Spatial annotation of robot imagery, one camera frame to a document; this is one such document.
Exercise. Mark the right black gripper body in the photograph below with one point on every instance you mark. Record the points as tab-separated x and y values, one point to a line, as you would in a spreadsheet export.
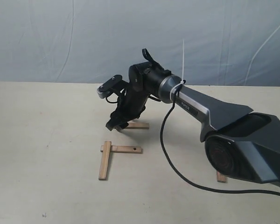
130	106

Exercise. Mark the right grey black robot arm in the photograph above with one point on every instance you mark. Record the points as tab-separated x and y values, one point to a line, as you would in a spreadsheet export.
239	143

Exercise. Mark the white zip tie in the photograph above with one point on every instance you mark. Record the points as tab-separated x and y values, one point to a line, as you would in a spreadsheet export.
181	83

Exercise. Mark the blue-grey backdrop cloth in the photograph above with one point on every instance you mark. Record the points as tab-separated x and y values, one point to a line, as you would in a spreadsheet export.
210	42

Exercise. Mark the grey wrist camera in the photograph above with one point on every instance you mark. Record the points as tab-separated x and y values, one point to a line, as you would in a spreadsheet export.
113	85

